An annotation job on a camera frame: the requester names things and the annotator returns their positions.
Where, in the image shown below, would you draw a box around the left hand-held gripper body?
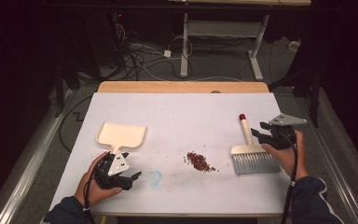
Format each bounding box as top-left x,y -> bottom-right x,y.
91,150 -> 135,191

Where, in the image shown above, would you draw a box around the pile of red and green beans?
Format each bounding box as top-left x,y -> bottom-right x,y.
183,150 -> 220,174

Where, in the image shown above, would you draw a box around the wooden table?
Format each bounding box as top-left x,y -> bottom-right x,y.
48,80 -> 294,218

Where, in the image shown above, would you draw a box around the tangle of floor cables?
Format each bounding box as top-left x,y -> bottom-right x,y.
113,22 -> 197,82

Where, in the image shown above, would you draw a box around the white metal desk frame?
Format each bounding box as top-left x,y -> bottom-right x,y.
167,0 -> 312,82

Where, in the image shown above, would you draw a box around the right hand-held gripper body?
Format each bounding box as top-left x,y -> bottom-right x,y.
260,113 -> 309,151

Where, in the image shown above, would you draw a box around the grey metal floor rail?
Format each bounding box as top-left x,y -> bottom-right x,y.
295,92 -> 358,224
0,89 -> 77,224

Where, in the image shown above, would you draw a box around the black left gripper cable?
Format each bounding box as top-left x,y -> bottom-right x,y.
82,169 -> 98,224

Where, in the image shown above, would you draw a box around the black stand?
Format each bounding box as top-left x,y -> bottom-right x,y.
268,55 -> 322,129
53,60 -> 82,119

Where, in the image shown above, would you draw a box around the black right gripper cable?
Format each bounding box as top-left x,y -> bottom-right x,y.
280,132 -> 300,224

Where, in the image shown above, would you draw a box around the person's right hand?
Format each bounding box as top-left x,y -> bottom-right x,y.
260,130 -> 310,182

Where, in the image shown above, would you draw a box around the person's left hand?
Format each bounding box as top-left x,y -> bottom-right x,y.
74,151 -> 124,208

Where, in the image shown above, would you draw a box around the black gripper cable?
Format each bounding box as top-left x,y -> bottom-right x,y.
280,132 -> 300,224
82,169 -> 98,224

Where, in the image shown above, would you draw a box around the cream plastic dustpan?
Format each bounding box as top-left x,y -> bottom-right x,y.
95,121 -> 147,156

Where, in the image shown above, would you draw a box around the black floor cable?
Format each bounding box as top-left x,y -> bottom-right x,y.
58,94 -> 93,154

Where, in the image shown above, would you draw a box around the cream hand brush grey bristles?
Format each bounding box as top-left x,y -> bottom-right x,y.
230,113 -> 282,175

